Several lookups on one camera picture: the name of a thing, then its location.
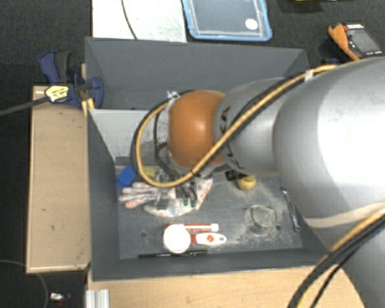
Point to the white red-patterned glove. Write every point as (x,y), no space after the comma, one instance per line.
(138,195)

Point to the blue sponge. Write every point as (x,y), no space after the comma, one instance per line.
(125,176)

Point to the white bottle with red label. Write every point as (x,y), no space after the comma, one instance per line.
(176,238)

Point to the white and red oval tool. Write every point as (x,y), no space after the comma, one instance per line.
(211,238)

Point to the yellow ball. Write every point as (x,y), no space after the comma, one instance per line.
(246,183)

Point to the clear glass cup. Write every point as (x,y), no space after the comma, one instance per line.
(260,219)

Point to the pale wood flat board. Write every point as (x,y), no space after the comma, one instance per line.
(57,178)

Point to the grey metal bin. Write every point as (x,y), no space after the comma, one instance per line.
(179,66)

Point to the black cylinder on white bracket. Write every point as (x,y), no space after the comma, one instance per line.
(233,174)

